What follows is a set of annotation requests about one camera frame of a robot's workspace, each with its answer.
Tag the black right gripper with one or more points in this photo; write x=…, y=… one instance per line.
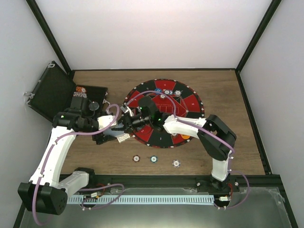
x=127, y=122

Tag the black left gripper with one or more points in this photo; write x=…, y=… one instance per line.
x=96, y=137

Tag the blue patterned card deck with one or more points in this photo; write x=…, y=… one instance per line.
x=113, y=133

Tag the brown poker chip stack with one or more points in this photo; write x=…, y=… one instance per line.
x=136, y=158

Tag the teal poker chip stack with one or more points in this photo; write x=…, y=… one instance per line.
x=153, y=159

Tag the blue white poker chip stack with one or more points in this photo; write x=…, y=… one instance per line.
x=176, y=163

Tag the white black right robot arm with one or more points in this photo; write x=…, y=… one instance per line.
x=215, y=136

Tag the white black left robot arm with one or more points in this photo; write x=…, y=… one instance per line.
x=45, y=192

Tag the white playing card box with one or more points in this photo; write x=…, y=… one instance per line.
x=123, y=137

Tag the grey striped chips in case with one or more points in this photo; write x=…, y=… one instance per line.
x=80, y=94

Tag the round red black poker mat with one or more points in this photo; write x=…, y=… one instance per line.
x=188, y=104

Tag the orange chip stack in case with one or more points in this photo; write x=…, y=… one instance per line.
x=80, y=89

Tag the orange round button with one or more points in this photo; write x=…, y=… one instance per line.
x=185, y=137

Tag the black poker chip case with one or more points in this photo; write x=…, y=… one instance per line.
x=54, y=90

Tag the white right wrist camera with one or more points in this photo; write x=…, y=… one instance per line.
x=126, y=110

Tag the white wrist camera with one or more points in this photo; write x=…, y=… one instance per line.
x=106, y=121
x=126, y=110

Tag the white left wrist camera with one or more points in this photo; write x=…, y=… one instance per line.
x=106, y=121

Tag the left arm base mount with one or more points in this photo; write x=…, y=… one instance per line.
x=99, y=185

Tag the light blue slotted cable duct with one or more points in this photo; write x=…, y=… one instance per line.
x=146, y=200

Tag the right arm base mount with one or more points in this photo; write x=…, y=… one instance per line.
x=215, y=186

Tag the black aluminium frame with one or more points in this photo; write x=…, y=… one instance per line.
x=267, y=180

